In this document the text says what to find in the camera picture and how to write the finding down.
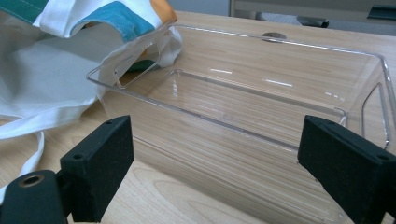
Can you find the white tote bag teal trim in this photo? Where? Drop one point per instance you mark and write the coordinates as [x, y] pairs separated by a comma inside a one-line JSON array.
[[46, 77]]

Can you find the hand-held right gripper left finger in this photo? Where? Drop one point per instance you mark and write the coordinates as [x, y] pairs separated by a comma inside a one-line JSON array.
[[93, 168]]

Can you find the beige cabinet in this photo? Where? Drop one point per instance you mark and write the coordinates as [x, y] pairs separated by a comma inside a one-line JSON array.
[[295, 6]]

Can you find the clear plastic storage bin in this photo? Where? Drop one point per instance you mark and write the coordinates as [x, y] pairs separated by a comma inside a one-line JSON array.
[[249, 124]]

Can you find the small black bar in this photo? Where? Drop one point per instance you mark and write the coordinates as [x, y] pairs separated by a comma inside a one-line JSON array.
[[314, 21]]

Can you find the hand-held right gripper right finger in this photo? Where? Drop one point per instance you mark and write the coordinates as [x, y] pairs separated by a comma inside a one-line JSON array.
[[345, 168]]

